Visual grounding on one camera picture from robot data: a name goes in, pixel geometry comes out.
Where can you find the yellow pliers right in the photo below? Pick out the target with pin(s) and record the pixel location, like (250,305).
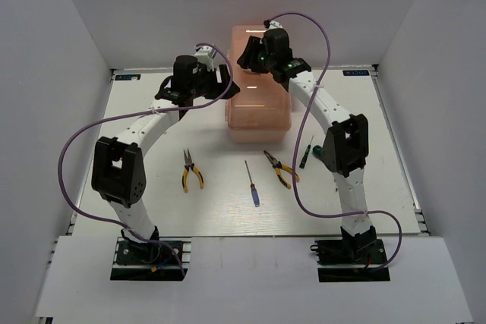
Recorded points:
(278,168)

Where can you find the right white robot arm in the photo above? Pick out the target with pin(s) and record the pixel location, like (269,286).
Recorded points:
(345,147)

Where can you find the thin black green screwdriver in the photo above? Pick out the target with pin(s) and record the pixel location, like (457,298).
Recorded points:
(306,154)

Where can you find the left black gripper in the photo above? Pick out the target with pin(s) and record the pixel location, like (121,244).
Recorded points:
(225,73)

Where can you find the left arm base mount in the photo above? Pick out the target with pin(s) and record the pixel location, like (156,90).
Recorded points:
(140,262)

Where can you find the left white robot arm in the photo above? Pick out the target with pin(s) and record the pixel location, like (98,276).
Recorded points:
(118,173)

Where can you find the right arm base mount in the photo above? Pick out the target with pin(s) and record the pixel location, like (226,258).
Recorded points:
(335,265)

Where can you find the pink plastic toolbox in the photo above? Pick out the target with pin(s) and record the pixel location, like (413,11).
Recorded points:
(261,111)

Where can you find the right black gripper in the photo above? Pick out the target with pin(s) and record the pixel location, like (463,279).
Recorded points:
(250,51)

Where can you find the blue label sticker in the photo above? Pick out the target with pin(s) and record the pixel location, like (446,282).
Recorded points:
(355,73)
(127,77)

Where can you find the blue label sticker right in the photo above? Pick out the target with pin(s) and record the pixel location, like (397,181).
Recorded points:
(355,73)

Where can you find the blue label sticker left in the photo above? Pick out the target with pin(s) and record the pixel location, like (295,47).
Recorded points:
(127,77)

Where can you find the blue handle screwdriver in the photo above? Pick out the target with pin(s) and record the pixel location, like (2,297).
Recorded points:
(254,193)

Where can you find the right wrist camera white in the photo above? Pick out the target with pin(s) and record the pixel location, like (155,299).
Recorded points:
(272,25)

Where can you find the green stubby screwdriver upper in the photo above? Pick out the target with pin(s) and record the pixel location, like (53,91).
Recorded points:
(317,152)

